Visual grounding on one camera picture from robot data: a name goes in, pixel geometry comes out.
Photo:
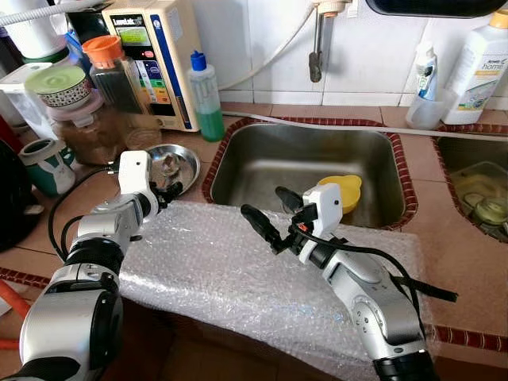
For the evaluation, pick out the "clear glass food container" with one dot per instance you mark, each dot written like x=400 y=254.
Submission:
x=476 y=181

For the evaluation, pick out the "yellow plastic bowl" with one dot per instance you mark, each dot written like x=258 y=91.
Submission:
x=351 y=192

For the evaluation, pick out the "blue plastic packet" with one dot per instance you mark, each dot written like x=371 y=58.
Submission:
x=77 y=51

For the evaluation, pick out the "shallow steel bowl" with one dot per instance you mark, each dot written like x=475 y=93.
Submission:
x=186 y=163

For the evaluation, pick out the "black hanging pan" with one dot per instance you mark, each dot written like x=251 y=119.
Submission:
x=436 y=6

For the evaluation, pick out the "steel sink basin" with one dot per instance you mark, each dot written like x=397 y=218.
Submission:
x=278 y=159
x=452 y=155

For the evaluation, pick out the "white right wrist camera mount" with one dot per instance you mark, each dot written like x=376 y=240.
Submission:
x=325 y=206

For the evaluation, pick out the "black tape strip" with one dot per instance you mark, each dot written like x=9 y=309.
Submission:
x=436 y=290

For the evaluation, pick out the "clear drinking glass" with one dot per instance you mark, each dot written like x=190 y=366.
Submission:
x=143 y=135

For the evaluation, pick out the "black kettle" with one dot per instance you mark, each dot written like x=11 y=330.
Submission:
x=16 y=198

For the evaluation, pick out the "white jug with green base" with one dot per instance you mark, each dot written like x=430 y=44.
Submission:
x=36 y=40

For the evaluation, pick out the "thin white counter pipe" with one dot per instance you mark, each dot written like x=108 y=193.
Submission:
x=444 y=132

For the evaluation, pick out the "patterned container with green lid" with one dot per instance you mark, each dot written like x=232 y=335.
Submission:
x=57 y=86

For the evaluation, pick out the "white detergent bottle orange cap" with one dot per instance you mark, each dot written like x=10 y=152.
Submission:
x=480 y=71

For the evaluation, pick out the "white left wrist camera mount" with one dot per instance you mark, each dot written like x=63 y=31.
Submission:
x=135 y=171

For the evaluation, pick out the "clear plastic cup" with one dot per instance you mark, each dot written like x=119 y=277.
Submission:
x=427 y=115

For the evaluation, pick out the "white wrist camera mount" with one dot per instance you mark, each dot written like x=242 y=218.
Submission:
x=325 y=206
x=135 y=171

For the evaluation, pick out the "clear bubble wrap sheet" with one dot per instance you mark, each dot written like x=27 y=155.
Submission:
x=222 y=270

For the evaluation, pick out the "brown powder jar pink lid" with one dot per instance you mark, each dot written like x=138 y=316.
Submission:
x=91 y=135

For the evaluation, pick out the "glass jar with orange lid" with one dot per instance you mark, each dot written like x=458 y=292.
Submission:
x=115 y=83

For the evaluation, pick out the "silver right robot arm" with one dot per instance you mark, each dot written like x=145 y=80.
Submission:
x=373 y=302

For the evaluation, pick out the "beige water ionizer appliance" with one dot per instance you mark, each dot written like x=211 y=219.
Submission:
x=167 y=63

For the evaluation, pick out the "steel wall faucet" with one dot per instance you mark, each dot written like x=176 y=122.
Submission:
x=317 y=55

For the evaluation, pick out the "white translucent plastic container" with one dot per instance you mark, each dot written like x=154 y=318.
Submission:
x=20 y=103

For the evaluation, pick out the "small round green lid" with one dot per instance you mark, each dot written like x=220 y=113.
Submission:
x=490 y=212

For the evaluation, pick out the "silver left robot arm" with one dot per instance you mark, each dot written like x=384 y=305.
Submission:
x=71 y=317

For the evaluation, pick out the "green dish soap bottle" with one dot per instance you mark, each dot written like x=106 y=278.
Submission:
x=208 y=111

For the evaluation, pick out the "green and white mug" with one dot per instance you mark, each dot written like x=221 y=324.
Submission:
x=49 y=171

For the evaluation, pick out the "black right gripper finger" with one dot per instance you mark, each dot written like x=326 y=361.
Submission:
x=289 y=199
x=260 y=222

